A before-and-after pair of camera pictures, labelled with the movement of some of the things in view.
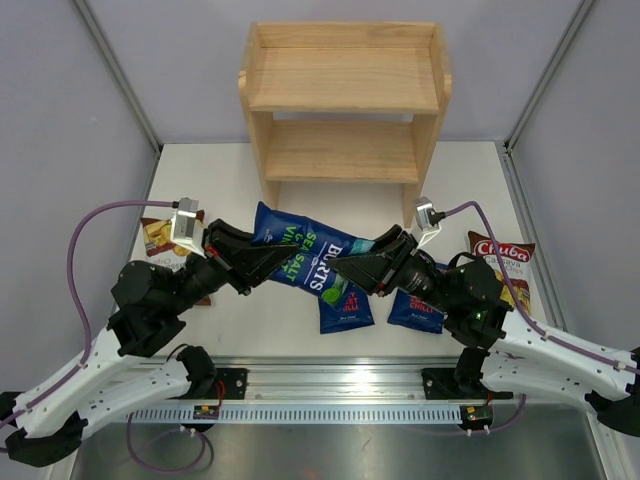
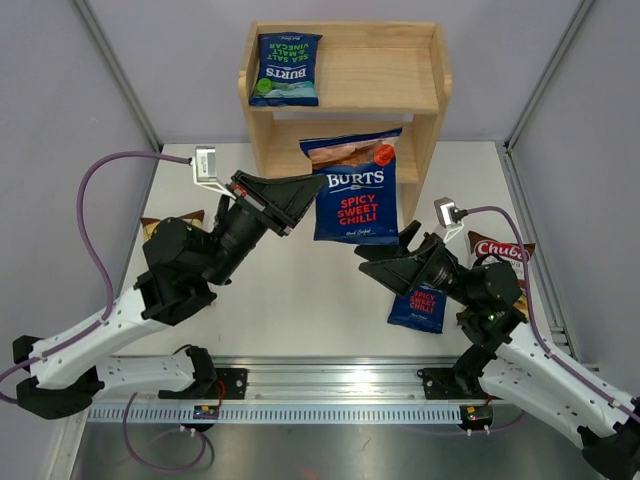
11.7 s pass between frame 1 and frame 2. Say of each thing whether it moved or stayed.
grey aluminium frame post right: stayed
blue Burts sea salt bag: moved
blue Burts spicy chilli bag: moved
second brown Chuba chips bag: stayed
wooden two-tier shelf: stayed
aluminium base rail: stayed
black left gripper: moved
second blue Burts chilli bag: stayed
